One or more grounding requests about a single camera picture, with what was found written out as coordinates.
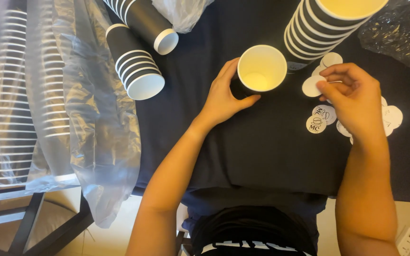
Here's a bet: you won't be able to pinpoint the crumpled clear plastic wrap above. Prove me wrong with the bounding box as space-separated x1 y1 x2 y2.
357 0 410 69

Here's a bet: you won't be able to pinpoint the long stack of black cups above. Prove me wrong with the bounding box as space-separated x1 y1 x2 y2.
102 0 179 55

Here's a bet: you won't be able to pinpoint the small clear plastic bag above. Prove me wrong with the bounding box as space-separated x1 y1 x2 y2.
151 0 215 34

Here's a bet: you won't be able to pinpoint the black metal frame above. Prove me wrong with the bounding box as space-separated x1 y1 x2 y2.
0 166 95 256

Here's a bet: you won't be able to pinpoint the person's black trousers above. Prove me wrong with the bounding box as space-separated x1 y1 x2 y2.
190 206 318 256

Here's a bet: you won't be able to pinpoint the round white sticker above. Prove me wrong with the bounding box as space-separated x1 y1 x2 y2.
302 75 327 97

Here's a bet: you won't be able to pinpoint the short stack of black cups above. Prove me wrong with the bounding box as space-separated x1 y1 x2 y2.
105 23 166 101

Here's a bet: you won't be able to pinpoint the tall stack of black cups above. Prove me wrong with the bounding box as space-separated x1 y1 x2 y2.
283 0 389 74

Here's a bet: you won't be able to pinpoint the person's right hand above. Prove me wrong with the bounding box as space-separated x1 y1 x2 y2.
315 63 388 143

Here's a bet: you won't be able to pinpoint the white power strip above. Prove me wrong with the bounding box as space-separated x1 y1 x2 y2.
395 227 410 256

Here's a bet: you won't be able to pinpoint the person's left hand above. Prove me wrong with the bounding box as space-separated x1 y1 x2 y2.
194 57 262 131

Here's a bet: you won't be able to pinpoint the person's navy shirt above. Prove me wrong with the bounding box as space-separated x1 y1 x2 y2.
181 187 329 256

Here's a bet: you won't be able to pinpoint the empty clear plastic bag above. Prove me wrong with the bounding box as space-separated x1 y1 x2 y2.
61 14 142 229

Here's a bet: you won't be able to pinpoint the single black paper cup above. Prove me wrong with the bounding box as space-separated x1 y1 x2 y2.
230 44 288 100

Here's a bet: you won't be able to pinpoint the pile of printed round stickers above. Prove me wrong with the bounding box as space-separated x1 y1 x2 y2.
305 52 404 145

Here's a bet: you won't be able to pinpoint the plastic sleeve of stacked cups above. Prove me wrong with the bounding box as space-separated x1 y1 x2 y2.
24 0 82 191
0 0 37 188

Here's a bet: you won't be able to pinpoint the dark tablecloth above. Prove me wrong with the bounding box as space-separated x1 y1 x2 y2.
103 0 410 205

